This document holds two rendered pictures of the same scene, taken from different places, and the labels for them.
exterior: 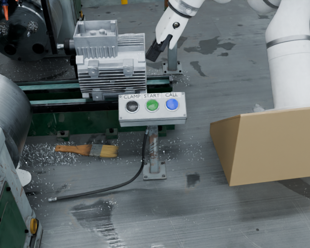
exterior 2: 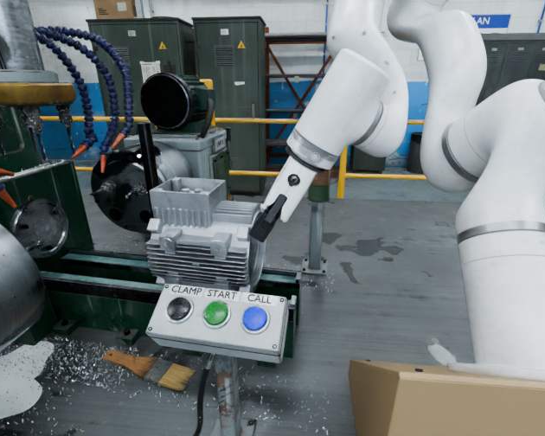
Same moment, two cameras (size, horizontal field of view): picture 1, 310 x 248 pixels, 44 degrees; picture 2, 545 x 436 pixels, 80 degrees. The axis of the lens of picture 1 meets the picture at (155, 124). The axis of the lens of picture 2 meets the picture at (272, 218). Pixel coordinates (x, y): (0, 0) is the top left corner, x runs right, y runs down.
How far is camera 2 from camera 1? 0.56 m
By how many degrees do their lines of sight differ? 21
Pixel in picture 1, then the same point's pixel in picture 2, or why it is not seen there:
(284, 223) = not seen: outside the picture
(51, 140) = (111, 340)
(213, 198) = not seen: outside the picture
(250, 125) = (424, 404)
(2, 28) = (105, 185)
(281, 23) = (490, 198)
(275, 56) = (478, 257)
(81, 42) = (160, 199)
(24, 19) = (134, 179)
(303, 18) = (536, 193)
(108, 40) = (197, 201)
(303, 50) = (542, 252)
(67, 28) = not seen: hidden behind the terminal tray
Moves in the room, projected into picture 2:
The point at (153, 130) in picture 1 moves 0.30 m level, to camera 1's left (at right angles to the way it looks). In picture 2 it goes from (222, 362) to (41, 330)
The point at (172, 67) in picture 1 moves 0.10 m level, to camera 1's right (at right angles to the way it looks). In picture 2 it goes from (314, 265) to (347, 268)
